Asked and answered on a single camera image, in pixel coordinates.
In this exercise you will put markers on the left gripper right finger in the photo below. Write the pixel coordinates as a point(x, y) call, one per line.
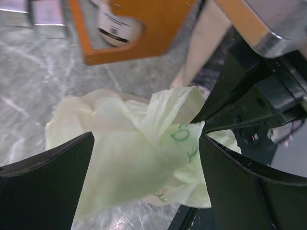
point(247, 195)

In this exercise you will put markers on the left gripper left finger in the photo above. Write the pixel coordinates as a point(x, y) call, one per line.
point(42, 192)

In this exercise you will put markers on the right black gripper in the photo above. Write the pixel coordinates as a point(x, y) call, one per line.
point(262, 100)

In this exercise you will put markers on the light green plastic bag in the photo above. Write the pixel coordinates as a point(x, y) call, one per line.
point(143, 149)

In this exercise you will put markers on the wooden snack tray box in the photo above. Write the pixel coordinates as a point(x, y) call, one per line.
point(134, 28)

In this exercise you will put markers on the beige canvas tote bag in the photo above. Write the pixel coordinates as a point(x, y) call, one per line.
point(211, 39)

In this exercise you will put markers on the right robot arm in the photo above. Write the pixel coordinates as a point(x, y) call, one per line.
point(272, 28)

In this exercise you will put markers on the white black box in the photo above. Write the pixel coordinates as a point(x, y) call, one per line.
point(47, 17)

